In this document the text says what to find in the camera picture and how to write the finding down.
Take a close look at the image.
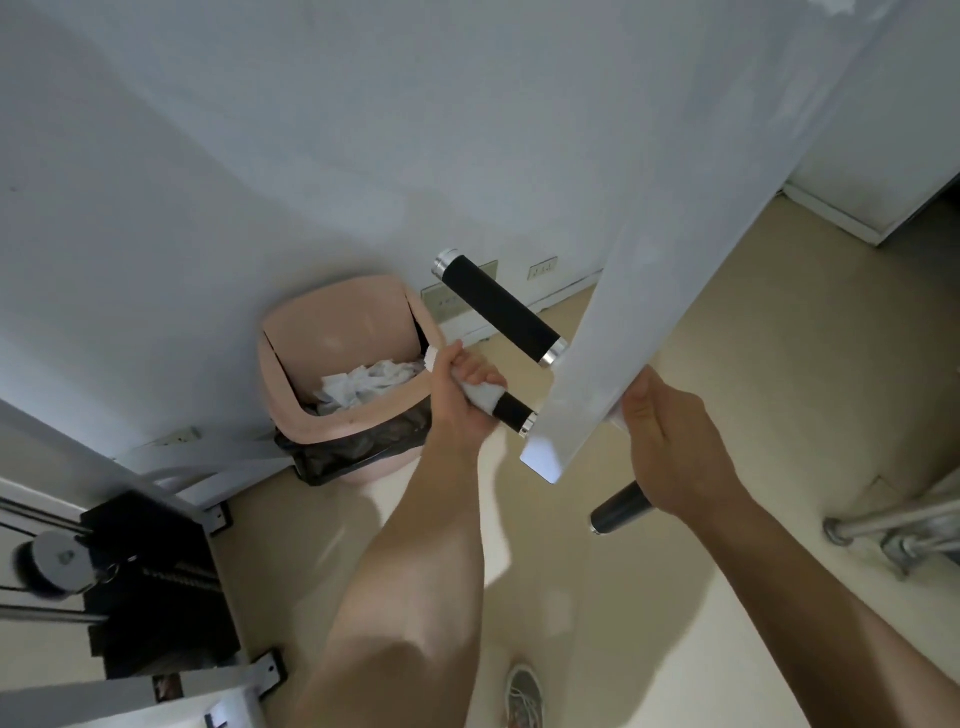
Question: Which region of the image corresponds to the person's right hand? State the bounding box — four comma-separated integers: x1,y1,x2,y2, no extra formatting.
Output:
621,366,748,525

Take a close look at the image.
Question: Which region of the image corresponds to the white upright panel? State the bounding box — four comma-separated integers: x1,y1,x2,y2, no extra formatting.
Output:
519,0,912,486

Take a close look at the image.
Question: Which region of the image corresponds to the white tissue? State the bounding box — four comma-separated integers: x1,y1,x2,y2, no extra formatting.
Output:
423,346,506,417

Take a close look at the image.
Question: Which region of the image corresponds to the person's left hand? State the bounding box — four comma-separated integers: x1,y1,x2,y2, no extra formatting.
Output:
427,341,508,453

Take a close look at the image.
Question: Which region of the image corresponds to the black weight stack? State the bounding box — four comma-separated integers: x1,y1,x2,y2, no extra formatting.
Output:
78,490,243,681

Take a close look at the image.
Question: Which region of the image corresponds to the silver metal bar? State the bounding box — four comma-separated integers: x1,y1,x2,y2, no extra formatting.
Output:
821,491,960,583

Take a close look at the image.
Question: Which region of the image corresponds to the beige wall outlet plate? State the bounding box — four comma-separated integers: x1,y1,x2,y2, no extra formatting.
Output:
420,258,501,328

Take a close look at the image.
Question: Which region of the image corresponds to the black handle bar silver cap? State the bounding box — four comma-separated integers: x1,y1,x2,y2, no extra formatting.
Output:
491,390,539,439

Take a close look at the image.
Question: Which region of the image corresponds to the white machine frame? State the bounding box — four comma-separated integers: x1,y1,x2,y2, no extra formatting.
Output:
0,397,295,728

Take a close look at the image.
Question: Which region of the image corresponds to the person's right forearm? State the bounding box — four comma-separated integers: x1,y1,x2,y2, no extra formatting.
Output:
678,483,960,728

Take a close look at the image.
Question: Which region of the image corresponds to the black trash bag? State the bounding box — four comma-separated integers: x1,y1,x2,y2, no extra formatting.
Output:
273,397,438,489

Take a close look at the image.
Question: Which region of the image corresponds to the person's left forearm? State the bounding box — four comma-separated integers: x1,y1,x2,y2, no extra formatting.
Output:
288,442,490,728

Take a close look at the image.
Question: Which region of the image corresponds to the dark grey handle bar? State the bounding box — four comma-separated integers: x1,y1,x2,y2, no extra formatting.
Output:
588,480,656,539

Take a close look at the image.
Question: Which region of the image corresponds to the pink trash bin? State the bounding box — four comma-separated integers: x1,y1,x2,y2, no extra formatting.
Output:
258,273,451,489

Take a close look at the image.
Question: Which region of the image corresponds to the white cabinet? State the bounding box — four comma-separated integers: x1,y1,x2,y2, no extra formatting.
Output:
783,0,960,249

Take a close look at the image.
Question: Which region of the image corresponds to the grey sneaker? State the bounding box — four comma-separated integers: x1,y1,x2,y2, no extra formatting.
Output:
503,660,548,728

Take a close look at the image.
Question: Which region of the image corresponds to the long black handle bar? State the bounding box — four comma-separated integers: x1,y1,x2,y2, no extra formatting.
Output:
431,249,572,369

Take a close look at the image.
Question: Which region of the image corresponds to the grey pulley wheel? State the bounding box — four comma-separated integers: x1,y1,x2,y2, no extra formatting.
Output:
15,528,99,601

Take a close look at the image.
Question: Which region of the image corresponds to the crumpled white paper waste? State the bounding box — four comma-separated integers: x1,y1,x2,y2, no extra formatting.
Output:
311,358,432,418

